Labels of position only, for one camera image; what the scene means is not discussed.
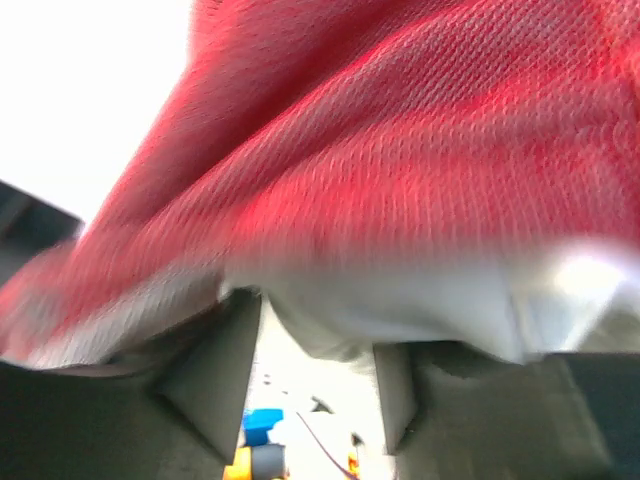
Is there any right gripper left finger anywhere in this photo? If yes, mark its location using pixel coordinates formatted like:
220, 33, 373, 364
1, 290, 261, 479

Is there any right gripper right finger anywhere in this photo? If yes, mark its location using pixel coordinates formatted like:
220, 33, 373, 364
373, 342, 639, 480

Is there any red pillowcase with grey print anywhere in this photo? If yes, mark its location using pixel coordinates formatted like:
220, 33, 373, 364
1, 1, 639, 369

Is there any blue yellow object background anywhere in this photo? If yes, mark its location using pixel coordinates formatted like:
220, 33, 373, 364
222, 408, 289, 480

